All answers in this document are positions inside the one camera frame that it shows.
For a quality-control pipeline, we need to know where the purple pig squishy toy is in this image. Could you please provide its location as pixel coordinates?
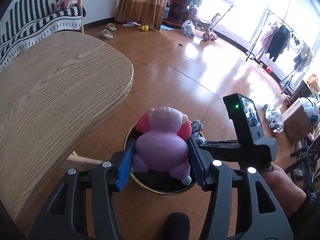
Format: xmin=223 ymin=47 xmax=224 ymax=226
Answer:
xmin=131 ymin=107 xmax=191 ymax=185

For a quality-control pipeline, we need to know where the black gold-rimmed trash bin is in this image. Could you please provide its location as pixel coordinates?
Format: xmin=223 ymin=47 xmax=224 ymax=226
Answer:
xmin=124 ymin=120 xmax=197 ymax=195

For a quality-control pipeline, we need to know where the right hand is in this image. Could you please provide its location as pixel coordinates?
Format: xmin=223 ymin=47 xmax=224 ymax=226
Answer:
xmin=262 ymin=164 xmax=307 ymax=217

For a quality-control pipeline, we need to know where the crumpled bag on floor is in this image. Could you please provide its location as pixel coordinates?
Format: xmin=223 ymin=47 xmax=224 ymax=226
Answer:
xmin=263 ymin=104 xmax=284 ymax=135

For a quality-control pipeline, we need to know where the cardboard box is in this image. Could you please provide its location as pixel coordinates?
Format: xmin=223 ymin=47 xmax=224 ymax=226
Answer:
xmin=282 ymin=98 xmax=313 ymax=145

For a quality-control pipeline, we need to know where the red ball on floor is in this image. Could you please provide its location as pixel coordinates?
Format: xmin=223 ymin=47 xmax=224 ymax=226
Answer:
xmin=266 ymin=67 xmax=272 ymax=74

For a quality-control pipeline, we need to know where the dark shoe tip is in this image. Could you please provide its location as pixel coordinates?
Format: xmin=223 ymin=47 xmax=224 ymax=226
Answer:
xmin=160 ymin=212 xmax=190 ymax=240

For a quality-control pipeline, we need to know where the clothes drying rack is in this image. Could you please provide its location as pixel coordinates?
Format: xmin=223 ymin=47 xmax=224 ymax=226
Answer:
xmin=246 ymin=9 xmax=314 ymax=95

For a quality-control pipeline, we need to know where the pink toy stroller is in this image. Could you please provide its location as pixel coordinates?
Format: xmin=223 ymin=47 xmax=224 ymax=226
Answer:
xmin=190 ymin=5 xmax=233 ymax=41

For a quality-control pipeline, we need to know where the round wooden table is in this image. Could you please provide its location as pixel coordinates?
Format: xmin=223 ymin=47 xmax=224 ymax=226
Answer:
xmin=1 ymin=31 xmax=133 ymax=231

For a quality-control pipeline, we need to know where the white plastic bag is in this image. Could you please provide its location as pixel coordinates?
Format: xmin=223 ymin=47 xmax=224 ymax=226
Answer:
xmin=181 ymin=20 xmax=196 ymax=38

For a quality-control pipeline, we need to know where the yellow toy on floor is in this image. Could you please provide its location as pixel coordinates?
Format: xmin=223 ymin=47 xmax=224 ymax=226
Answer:
xmin=138 ymin=25 xmax=149 ymax=31

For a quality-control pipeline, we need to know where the brown curtain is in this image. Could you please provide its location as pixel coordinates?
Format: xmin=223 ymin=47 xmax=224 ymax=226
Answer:
xmin=115 ymin=0 xmax=168 ymax=30

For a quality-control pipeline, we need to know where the beige slipper far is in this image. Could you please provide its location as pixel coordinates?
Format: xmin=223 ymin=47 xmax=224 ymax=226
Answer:
xmin=105 ymin=23 xmax=116 ymax=31

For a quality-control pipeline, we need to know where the black white striped sofa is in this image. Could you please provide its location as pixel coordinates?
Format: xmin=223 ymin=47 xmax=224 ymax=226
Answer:
xmin=1 ymin=0 xmax=84 ymax=71

